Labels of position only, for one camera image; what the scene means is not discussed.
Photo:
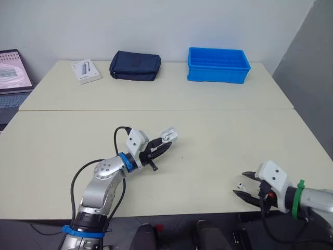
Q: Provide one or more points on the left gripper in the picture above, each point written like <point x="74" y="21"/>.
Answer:
<point x="145" y="156"/>

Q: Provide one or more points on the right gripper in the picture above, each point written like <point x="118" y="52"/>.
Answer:
<point x="266" y="198"/>

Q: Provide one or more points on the white earbud case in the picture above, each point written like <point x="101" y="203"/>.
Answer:
<point x="172" y="136"/>

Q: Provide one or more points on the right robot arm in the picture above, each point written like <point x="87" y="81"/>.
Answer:
<point x="316" y="203"/>

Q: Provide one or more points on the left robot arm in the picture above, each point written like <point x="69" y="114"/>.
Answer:
<point x="104" y="182"/>

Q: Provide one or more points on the white earbud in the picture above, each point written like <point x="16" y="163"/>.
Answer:
<point x="240" y="186"/>

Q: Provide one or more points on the robot body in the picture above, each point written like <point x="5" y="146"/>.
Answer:
<point x="208" y="234"/>

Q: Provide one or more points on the navy fabric pouch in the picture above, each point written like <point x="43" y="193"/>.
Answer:
<point x="134" y="65"/>

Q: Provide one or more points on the blue plastic bin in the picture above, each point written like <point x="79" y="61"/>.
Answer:
<point x="217" y="70"/>

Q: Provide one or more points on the white flat product box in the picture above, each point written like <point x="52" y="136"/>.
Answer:
<point x="86" y="71"/>

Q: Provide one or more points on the grey laptop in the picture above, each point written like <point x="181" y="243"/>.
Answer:
<point x="11" y="75"/>

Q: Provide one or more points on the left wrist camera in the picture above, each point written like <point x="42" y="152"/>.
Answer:
<point x="135" y="142"/>

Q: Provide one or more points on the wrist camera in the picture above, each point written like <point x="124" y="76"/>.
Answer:
<point x="135" y="142"/>
<point x="274" y="175"/>

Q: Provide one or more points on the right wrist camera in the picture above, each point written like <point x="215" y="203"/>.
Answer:
<point x="274" y="175"/>

